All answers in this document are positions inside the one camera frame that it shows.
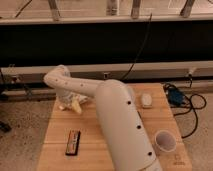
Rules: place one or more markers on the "blue device on floor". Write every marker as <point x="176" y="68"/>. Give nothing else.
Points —
<point x="175" y="97"/>

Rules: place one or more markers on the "white paper cup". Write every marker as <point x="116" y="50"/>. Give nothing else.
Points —
<point x="164" y="142"/>

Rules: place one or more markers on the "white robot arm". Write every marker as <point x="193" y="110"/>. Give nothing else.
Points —
<point x="127" y="140"/>

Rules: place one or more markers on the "small white soap bar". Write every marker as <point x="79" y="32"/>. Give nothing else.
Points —
<point x="146" y="100"/>

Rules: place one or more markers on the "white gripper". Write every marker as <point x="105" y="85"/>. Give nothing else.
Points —
<point x="65" y="96"/>

